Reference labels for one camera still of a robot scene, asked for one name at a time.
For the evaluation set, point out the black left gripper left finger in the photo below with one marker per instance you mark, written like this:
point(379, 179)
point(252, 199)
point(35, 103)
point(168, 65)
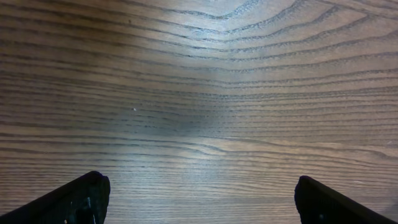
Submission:
point(84, 200)

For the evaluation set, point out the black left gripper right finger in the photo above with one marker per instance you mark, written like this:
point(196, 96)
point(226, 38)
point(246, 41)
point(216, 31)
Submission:
point(318, 204)

